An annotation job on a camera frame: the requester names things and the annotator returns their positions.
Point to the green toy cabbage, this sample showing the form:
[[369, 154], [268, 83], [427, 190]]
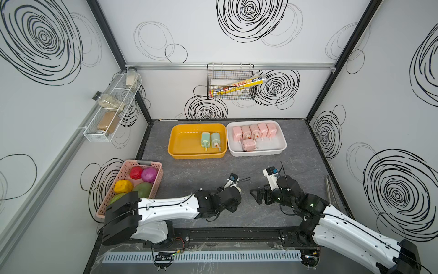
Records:
[[116, 198]]

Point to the clear bottle on shelf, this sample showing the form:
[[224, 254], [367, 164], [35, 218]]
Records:
[[108, 102]]

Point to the green sharpener round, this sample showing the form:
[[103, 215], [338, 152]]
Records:
[[216, 140]]

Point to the white plastic tray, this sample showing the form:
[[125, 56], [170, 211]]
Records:
[[267, 146]]

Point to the yellow plastic tray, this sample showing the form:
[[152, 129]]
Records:
[[185, 141]]

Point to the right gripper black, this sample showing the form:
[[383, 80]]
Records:
[[266, 190]]

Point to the pink sharpener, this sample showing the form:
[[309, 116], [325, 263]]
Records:
[[237, 133], [249, 145], [246, 132], [263, 128], [255, 131], [272, 130]]

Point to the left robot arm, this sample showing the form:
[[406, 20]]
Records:
[[133, 217]]

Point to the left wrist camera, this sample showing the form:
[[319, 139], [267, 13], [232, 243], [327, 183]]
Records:
[[232, 181]]

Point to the white slotted cable duct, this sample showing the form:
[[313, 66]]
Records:
[[203, 257]]

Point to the purple toy fruit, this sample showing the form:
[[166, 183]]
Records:
[[149, 174]]

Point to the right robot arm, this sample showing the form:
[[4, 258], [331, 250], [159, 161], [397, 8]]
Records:
[[324, 225]]

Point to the pink plastic basket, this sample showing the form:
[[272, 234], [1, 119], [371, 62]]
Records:
[[123, 173]]

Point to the yellow toothpaste box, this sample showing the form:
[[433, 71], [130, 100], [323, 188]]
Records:
[[237, 85]]

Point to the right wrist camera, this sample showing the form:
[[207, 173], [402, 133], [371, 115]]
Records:
[[272, 175]]

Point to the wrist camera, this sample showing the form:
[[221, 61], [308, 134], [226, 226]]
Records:
[[232, 181], [272, 175]]

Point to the red toy fruit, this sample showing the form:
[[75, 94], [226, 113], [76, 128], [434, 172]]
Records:
[[136, 172]]

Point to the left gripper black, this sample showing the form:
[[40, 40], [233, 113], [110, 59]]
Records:
[[234, 206]]

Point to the glass jar on shelf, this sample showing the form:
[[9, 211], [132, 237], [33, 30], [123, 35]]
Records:
[[131, 76]]

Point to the black wire wall basket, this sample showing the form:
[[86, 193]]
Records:
[[222, 76]]

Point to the metal tongs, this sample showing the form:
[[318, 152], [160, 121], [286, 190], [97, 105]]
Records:
[[330, 193]]

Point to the white wire wall shelf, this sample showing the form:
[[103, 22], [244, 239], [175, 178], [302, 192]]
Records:
[[128, 116]]

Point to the yellow toy pepper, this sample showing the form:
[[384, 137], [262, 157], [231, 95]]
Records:
[[123, 186]]

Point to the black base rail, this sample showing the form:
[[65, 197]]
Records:
[[186, 237]]

